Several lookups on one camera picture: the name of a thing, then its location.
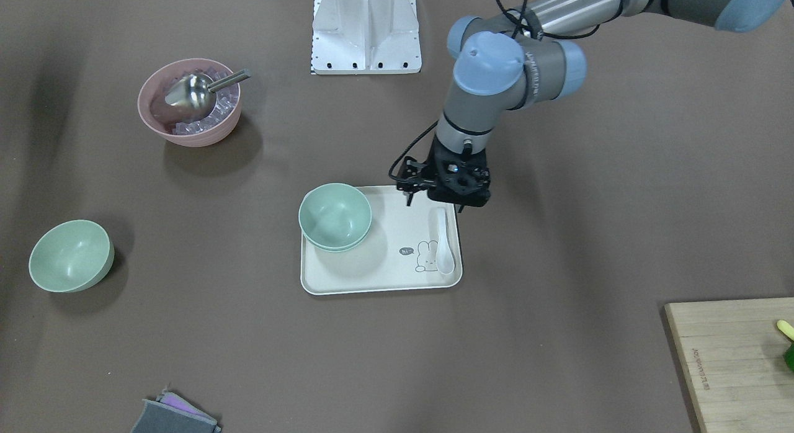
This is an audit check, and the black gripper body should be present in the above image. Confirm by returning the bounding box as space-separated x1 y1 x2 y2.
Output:
428 137 491 207

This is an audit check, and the green bowl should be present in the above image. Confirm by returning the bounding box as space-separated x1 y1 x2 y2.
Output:
28 219 115 293
301 221 372 252
298 182 373 227

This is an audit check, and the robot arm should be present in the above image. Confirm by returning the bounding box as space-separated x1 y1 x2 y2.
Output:
400 0 785 207

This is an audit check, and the white ceramic spoon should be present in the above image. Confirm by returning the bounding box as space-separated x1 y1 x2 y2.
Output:
435 208 455 275

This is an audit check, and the beige serving tray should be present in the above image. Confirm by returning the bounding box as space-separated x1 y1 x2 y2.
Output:
300 186 464 295

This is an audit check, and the green bowl on tray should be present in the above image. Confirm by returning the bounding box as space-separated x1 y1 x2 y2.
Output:
301 221 372 252

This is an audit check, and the pink bowl with ice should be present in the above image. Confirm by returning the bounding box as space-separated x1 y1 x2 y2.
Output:
137 58 242 148

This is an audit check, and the metal ice scoop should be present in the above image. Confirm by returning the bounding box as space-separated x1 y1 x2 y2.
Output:
161 69 252 124

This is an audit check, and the wooden cutting board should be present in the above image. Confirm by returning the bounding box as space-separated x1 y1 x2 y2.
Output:
664 297 793 432

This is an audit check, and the yellow plastic knife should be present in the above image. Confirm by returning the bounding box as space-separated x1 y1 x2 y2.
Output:
776 319 794 342

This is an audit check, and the grey folded cloth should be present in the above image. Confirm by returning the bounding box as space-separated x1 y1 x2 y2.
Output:
131 390 222 432

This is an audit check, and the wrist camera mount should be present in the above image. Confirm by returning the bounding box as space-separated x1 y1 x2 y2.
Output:
395 156 434 207

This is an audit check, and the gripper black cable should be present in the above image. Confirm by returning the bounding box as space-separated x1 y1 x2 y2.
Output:
388 0 621 181

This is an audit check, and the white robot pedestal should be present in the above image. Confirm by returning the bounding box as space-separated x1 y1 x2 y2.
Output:
310 0 422 75

